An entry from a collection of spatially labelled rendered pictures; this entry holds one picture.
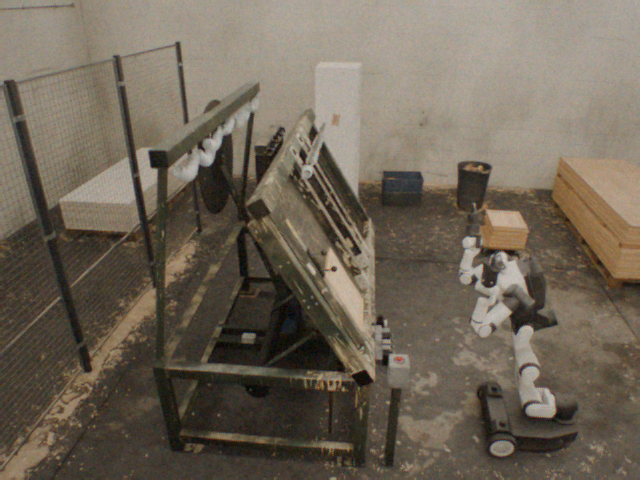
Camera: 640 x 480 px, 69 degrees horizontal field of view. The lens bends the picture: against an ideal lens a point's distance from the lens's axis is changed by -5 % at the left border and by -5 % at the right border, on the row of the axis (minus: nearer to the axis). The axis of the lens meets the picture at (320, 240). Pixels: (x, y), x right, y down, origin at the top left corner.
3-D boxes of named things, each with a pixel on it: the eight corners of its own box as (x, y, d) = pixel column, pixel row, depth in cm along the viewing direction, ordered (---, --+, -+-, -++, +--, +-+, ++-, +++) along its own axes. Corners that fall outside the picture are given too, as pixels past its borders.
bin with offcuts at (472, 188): (489, 213, 708) (495, 172, 678) (454, 212, 714) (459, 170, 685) (483, 200, 753) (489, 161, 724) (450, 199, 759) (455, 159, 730)
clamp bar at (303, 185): (361, 291, 362) (390, 278, 354) (276, 156, 321) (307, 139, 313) (361, 284, 371) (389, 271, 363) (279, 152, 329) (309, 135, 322)
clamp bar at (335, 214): (362, 269, 390) (389, 257, 382) (284, 143, 349) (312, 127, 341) (362, 263, 399) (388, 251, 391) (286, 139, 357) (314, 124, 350)
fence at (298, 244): (359, 344, 307) (365, 342, 306) (279, 224, 274) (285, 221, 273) (359, 339, 312) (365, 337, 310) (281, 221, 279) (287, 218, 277)
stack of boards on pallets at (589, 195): (701, 294, 509) (726, 231, 474) (609, 289, 522) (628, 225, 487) (615, 208, 726) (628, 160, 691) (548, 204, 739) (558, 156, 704)
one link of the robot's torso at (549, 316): (554, 317, 313) (549, 296, 307) (560, 329, 302) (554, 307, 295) (512, 328, 321) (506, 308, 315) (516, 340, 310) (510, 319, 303)
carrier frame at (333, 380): (365, 468, 324) (371, 378, 287) (171, 451, 336) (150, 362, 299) (368, 293, 519) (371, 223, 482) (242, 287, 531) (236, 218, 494)
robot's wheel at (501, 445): (512, 453, 332) (517, 434, 323) (513, 459, 328) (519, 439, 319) (484, 451, 335) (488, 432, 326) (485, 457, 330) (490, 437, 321)
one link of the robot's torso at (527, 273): (542, 288, 316) (530, 244, 303) (556, 318, 286) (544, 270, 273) (498, 300, 325) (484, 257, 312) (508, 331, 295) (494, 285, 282)
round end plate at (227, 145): (213, 233, 321) (200, 113, 285) (204, 233, 322) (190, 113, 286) (241, 190, 392) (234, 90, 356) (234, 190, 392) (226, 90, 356)
